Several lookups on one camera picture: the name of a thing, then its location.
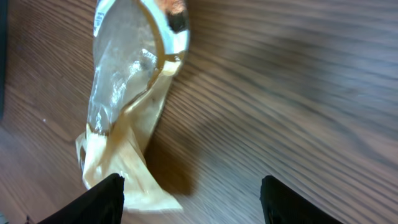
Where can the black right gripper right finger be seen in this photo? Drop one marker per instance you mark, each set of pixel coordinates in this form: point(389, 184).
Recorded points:
point(282, 205)

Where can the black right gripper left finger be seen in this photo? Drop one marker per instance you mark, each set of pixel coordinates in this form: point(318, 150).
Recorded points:
point(102, 204)

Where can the brown paper pastry bag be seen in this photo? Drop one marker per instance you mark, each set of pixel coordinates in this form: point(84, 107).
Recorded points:
point(138, 48)

